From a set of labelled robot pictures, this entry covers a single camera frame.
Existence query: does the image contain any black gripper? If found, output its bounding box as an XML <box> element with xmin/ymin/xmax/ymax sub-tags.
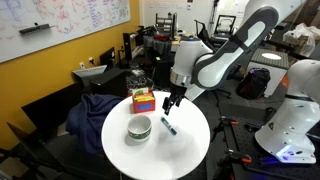
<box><xmin>161</xmin><ymin>83</ymin><xmax>186</xmax><ymax>116</ymax></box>

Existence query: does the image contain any teal and white marker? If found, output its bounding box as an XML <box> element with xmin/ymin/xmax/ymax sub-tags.
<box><xmin>160</xmin><ymin>116</ymin><xmax>178</xmax><ymax>137</ymax></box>

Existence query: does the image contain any red box with blue label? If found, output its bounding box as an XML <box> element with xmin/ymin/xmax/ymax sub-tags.
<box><xmin>131</xmin><ymin>87</ymin><xmax>157</xmax><ymax>115</ymax></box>

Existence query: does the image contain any black desk block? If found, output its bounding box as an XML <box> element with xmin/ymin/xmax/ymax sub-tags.
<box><xmin>153</xmin><ymin>54</ymin><xmax>176</xmax><ymax>88</ymax></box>

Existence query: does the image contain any orange black clamp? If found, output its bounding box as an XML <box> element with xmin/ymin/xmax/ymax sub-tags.
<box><xmin>225</xmin><ymin>149</ymin><xmax>253</xmax><ymax>165</ymax></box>
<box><xmin>217</xmin><ymin>116</ymin><xmax>240</xmax><ymax>134</ymax></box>

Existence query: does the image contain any black low cabinet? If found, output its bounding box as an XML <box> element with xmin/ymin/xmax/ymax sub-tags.
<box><xmin>89</xmin><ymin>67</ymin><xmax>128</xmax><ymax>98</ymax></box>

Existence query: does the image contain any black backpack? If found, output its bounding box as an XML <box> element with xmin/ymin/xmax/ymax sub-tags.
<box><xmin>236</xmin><ymin>67</ymin><xmax>272</xmax><ymax>100</ymax></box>

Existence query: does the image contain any dark blue blanket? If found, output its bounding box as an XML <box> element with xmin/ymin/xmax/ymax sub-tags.
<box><xmin>65</xmin><ymin>93</ymin><xmax>125</xmax><ymax>157</ymax></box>

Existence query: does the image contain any white tray shelf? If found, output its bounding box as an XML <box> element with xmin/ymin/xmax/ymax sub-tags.
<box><xmin>72</xmin><ymin>64</ymin><xmax>108</xmax><ymax>80</ymax></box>

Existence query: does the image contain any white stand with round disc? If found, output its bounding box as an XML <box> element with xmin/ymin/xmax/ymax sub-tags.
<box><xmin>246</xmin><ymin>48</ymin><xmax>290</xmax><ymax>98</ymax></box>

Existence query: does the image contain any white plastic bag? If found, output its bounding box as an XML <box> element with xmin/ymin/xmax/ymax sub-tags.
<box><xmin>282</xmin><ymin>22</ymin><xmax>320</xmax><ymax>57</ymax></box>

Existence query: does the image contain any black tripod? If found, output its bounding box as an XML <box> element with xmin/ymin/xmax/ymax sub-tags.
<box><xmin>0</xmin><ymin>122</ymin><xmax>69</xmax><ymax>180</ymax></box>

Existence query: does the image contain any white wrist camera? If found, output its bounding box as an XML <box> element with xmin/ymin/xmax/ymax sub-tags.
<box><xmin>184</xmin><ymin>84</ymin><xmax>203</xmax><ymax>102</ymax></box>

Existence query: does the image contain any black frame 3D printer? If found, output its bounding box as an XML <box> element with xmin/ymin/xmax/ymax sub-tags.
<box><xmin>213</xmin><ymin>14</ymin><xmax>237</xmax><ymax>38</ymax></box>

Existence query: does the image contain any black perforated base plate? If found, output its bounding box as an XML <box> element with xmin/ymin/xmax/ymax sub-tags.
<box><xmin>222</xmin><ymin>115</ymin><xmax>320</xmax><ymax>180</ymax></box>

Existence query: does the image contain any white wall whiteboard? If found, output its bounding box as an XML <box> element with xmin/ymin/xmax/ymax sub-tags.
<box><xmin>0</xmin><ymin>0</ymin><xmax>131</xmax><ymax>64</ymax></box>

